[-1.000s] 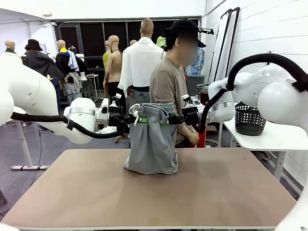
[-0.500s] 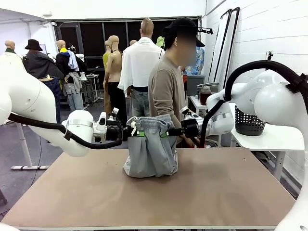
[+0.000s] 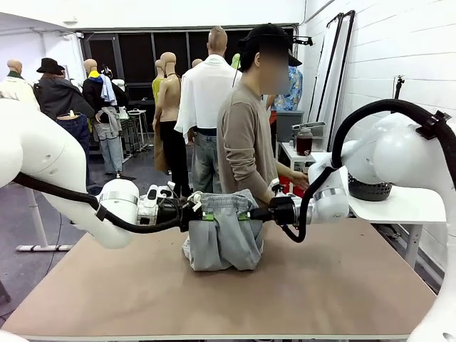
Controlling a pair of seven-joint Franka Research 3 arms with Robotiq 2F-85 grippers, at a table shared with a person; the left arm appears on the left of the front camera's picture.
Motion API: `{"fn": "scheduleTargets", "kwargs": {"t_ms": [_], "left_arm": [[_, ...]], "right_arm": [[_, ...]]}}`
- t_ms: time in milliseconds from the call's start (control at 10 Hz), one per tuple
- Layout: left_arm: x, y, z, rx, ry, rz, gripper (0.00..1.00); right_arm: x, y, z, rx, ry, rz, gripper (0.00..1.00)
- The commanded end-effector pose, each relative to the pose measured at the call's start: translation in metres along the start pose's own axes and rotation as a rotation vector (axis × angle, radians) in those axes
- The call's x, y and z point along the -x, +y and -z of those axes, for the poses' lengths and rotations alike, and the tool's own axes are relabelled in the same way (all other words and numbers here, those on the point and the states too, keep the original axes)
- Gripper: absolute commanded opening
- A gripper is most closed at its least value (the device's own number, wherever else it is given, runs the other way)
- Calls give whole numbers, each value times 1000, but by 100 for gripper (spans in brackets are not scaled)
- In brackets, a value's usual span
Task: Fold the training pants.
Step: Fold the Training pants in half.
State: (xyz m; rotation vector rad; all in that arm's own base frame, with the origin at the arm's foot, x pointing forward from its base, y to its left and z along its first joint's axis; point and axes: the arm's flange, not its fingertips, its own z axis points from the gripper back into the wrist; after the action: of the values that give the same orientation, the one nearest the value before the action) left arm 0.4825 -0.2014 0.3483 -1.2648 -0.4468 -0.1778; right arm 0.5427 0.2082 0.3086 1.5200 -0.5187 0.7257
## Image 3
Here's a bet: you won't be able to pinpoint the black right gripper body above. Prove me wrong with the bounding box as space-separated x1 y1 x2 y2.
269 195 296 227

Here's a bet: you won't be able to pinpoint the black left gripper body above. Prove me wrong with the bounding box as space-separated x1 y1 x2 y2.
156 197 184 227

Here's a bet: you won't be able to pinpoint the grey training pants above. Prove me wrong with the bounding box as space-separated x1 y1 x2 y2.
182 190 264 272

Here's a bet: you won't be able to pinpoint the black perforated laundry basket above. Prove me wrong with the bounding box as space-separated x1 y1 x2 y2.
347 172 393 202

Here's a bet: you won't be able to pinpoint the person's right forearm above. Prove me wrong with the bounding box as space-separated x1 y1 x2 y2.
249 156 281 204

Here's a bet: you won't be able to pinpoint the person's left hand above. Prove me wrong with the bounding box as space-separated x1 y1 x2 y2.
289 171 311 190

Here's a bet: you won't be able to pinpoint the small white side table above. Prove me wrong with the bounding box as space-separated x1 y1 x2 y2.
276 141 331 186

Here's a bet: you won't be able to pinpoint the glass jar dark liquid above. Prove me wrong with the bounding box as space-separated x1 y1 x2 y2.
296 128 314 157

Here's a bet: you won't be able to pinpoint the person in beige sweater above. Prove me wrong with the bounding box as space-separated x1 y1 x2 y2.
216 23 311 208

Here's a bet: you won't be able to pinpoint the grey plastic bin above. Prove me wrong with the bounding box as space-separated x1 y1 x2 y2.
276 110 306 144

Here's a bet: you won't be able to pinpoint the grey metal tray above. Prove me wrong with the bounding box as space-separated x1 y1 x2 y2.
291 120 327 131

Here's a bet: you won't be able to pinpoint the white metal stool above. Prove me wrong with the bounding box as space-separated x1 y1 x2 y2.
123 108 150 154

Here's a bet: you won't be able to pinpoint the bare-torso mannequin black trousers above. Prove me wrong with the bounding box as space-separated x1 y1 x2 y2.
152 51 195 200

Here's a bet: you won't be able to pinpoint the half mannequin dark jeans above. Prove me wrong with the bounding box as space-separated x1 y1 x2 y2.
56 110 92 187

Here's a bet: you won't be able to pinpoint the person in blue floral shirt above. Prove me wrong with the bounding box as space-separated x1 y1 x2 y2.
265 66 304 112

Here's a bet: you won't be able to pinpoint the tall mannequin white shirt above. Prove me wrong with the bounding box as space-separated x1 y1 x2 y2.
174 25 243 195

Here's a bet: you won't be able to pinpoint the mannequin yellow top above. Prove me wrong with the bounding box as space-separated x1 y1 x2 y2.
152 59 167 108

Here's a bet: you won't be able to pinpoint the large white table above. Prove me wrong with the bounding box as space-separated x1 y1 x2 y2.
309 151 448 269

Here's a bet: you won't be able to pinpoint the light blue draped shirt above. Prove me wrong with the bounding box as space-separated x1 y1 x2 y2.
100 73 118 107

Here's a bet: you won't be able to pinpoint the mannequin black jacket yellow collar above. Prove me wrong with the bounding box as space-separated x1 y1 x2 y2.
82 58 130 176

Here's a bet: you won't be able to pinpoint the black-framed white panel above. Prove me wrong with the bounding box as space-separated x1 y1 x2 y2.
308 13 345 124
318 10 356 152

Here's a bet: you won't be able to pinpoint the figure in dark jacket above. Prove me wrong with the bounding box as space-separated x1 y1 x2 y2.
33 73 95 122

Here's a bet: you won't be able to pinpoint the black tripod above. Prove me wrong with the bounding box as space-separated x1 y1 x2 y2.
390 75 406 115

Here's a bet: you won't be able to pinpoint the black cap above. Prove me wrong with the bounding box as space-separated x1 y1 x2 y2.
237 23 303 68

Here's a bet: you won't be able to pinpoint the black bucket hat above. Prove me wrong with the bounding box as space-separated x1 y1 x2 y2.
36 58 66 76

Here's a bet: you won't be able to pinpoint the mannequin cream jacket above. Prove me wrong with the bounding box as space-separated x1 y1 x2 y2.
0 59 40 110

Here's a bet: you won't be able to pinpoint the white canopy roof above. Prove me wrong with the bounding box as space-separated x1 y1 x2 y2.
0 12 85 38

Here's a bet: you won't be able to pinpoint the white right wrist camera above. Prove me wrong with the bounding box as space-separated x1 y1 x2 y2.
270 178 288 197

